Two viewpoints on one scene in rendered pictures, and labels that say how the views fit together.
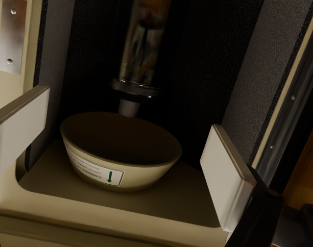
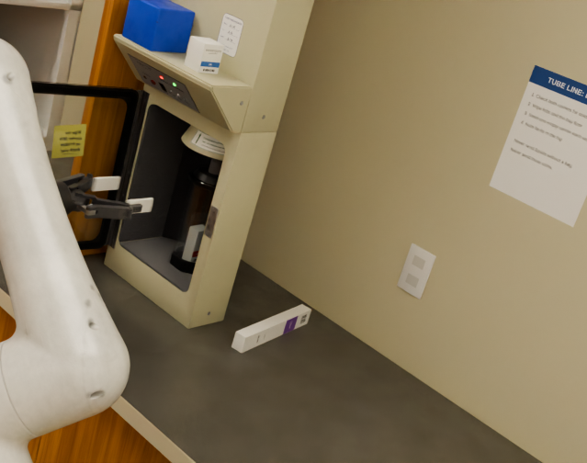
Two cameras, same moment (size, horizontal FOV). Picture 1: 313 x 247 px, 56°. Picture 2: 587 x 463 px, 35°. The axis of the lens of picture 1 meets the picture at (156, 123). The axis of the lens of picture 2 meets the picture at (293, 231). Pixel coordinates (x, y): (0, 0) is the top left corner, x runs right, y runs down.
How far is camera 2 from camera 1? 1.90 m
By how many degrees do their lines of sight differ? 50
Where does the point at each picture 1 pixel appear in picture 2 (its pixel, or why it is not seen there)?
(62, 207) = (209, 129)
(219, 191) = (101, 182)
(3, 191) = (231, 144)
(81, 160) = (211, 149)
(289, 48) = (133, 193)
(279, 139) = (131, 152)
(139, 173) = (186, 138)
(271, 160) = (134, 141)
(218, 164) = (106, 186)
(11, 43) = (211, 219)
